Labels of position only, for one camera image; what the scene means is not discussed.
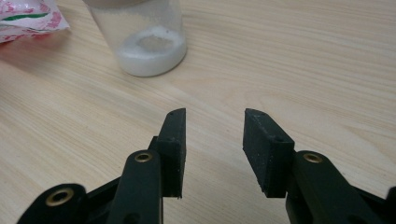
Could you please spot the clear jar with white powder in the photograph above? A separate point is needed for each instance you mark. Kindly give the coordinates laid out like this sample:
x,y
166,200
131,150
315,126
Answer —
x,y
149,59

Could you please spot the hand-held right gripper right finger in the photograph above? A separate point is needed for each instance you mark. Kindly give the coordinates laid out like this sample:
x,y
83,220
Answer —
x,y
274,161

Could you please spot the pink and white packet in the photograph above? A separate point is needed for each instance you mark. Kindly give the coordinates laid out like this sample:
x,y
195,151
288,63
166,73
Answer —
x,y
28,18

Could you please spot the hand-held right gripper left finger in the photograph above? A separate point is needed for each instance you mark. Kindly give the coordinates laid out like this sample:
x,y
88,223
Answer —
x,y
143,186

